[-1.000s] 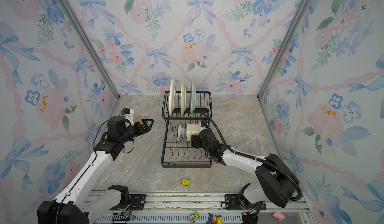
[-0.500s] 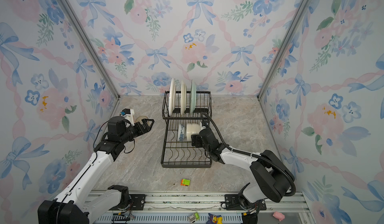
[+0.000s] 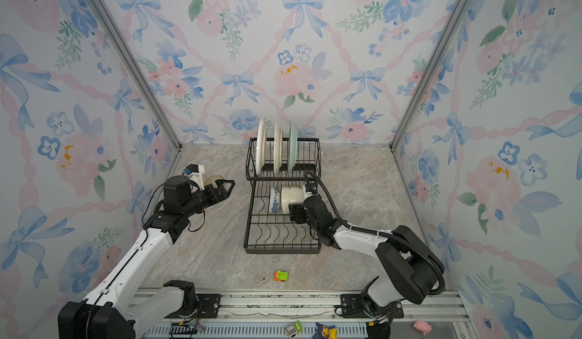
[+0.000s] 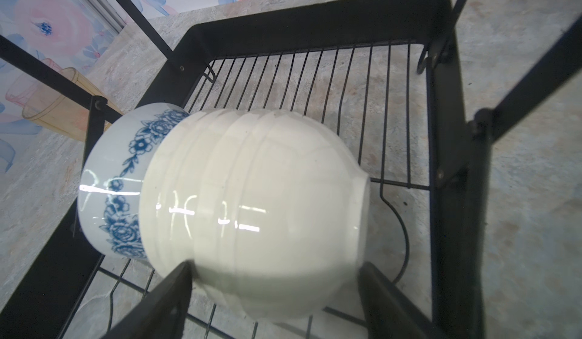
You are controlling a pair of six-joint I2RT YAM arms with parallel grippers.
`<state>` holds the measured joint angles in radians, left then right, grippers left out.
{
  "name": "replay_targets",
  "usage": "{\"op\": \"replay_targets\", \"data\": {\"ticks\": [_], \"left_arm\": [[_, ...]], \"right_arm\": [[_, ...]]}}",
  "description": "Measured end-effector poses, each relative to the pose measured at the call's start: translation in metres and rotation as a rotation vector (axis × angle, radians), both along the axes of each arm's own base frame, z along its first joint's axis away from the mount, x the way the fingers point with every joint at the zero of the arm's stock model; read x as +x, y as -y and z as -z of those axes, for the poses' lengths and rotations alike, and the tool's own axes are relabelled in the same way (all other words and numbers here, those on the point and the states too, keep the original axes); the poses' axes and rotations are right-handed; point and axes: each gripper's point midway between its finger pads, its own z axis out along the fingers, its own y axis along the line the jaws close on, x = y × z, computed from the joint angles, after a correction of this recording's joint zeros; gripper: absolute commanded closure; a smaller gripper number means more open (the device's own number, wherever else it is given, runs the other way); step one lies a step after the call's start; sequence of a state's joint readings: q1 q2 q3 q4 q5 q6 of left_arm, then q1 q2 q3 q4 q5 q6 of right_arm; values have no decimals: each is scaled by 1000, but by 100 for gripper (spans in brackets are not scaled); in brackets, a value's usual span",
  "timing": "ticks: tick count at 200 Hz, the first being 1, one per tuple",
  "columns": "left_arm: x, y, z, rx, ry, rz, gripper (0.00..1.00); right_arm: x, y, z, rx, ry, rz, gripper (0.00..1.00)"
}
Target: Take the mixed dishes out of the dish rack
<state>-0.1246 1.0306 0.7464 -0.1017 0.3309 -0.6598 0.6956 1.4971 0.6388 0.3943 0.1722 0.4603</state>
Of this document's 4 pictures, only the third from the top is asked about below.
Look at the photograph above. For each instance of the cream ceramic bowl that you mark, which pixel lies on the cream ceramic bowl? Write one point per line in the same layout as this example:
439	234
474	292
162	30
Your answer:
292	195

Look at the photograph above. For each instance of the pink toy pig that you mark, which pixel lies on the pink toy pig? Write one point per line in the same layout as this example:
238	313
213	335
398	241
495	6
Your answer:
424	327

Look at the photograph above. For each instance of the cream plate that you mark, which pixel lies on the cream plate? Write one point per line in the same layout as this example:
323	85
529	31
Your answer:
278	148

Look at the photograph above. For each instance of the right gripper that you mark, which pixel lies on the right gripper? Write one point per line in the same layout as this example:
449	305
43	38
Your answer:
297	211

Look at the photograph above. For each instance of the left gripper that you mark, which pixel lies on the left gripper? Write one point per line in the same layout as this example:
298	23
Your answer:
223	193

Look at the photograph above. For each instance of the purple yellow toy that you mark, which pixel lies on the purple yellow toy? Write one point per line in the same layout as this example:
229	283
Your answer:
325	332

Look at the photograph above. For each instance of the white plate with blue rim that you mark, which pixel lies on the white plate with blue rim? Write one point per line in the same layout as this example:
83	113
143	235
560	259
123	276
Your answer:
260	147

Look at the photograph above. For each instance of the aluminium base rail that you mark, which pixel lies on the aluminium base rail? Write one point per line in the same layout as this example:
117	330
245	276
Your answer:
241	313

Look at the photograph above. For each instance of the green white small box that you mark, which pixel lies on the green white small box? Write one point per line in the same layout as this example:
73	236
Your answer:
293	329

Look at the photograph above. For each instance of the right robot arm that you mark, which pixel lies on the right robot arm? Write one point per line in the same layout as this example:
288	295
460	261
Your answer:
413	272

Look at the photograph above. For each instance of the small colourful toy cube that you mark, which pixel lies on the small colourful toy cube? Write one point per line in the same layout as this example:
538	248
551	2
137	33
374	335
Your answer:
281	276

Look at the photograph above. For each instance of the black wire dish rack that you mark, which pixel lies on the black wire dish rack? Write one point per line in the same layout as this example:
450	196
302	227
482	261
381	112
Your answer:
277	233

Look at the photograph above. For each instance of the green plate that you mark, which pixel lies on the green plate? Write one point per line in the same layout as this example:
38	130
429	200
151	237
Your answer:
292	147

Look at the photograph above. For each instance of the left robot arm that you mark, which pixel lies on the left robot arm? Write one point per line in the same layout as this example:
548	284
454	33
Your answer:
106	312

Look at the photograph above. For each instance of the blue floral bowl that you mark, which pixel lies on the blue floral bowl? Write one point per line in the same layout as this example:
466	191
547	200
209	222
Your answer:
275	201

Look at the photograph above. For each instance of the yellow transparent cup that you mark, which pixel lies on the yellow transparent cup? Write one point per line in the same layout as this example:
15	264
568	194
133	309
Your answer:
213	180

